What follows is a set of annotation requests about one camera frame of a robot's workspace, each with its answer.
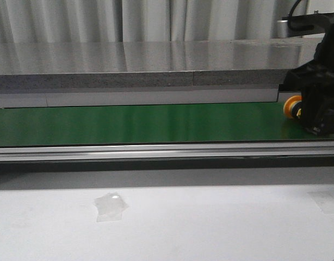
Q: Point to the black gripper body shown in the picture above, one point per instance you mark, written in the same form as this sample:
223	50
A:
314	79

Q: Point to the yellow mushroom push button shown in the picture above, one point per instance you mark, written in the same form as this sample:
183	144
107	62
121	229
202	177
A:
292	107

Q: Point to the flat clear tape strip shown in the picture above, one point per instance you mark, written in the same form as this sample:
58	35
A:
324	200

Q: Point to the green conveyor belt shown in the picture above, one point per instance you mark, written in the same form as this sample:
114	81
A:
147	124

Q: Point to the crumpled clear tape piece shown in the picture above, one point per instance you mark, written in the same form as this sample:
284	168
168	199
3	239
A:
110	207

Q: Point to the white pleated curtain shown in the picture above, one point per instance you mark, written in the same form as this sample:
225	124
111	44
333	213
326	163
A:
132	21

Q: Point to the grey conveyor rear rail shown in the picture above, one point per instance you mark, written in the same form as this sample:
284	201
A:
141	88

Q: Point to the aluminium conveyor front rail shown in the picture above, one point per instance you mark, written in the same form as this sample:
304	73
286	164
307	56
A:
167	156

